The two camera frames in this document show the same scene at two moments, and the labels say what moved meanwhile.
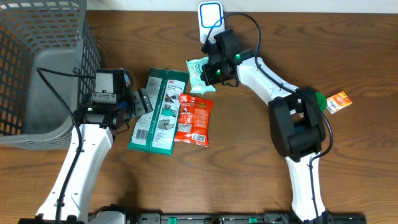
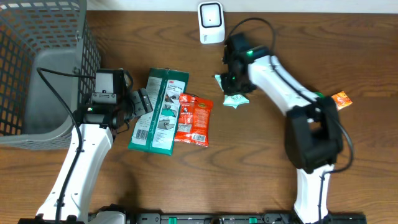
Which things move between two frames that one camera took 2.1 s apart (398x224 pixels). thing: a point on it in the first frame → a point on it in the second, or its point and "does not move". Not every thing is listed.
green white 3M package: [155, 130] does not move
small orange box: [337, 101] does not move
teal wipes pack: [197, 84] → [232, 100]
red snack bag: [194, 114] does not move
